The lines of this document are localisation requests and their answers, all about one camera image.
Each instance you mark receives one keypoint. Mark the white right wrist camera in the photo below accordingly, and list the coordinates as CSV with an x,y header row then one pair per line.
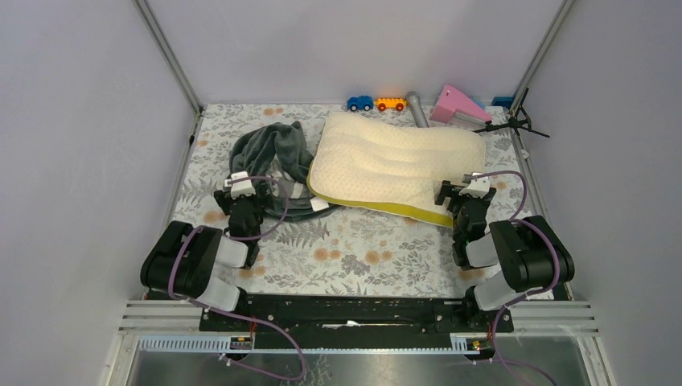
x,y
477,185

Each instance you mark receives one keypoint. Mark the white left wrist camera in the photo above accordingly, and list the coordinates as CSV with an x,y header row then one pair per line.
x,y
238,185

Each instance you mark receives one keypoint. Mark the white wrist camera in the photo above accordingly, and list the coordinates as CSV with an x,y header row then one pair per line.
x,y
238,185
477,185

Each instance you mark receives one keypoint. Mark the zebra and grey pillowcase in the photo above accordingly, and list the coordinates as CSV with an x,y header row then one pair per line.
x,y
280,151

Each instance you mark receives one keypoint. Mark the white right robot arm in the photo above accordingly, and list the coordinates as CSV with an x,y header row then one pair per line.
x,y
530,256

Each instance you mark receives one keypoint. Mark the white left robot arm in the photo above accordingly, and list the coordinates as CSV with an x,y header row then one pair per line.
x,y
181,262

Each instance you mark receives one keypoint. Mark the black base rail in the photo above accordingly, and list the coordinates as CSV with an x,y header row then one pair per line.
x,y
337,322

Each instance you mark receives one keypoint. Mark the white and yellow pillow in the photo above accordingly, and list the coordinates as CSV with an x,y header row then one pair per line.
x,y
363,162

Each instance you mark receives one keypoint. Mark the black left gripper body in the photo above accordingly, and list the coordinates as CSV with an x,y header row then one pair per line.
x,y
224,199

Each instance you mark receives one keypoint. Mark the yellow toy wagon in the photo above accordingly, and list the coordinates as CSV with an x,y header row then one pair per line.
x,y
383,104

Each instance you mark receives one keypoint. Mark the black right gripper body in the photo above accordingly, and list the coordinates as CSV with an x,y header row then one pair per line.
x,y
458,201

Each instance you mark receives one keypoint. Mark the black mini tripod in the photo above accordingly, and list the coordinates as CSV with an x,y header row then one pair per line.
x,y
516,121

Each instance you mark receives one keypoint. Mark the blue block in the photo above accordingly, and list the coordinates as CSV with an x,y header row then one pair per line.
x,y
503,101

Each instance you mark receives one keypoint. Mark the pink wedge block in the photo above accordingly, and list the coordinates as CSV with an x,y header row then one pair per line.
x,y
452,105

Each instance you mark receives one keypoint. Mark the blue toy car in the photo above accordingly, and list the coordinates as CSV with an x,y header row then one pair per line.
x,y
362,103

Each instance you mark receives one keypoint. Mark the grey microphone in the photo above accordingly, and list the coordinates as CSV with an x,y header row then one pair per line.
x,y
415,107

